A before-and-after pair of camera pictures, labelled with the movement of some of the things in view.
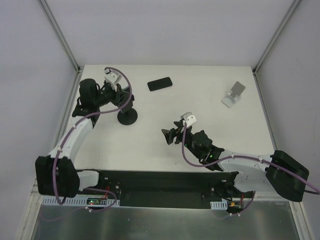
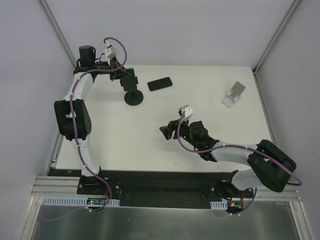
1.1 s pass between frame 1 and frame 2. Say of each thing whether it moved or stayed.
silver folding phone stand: stayed
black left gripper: moved
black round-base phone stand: moved
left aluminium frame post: stayed
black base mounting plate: stayed
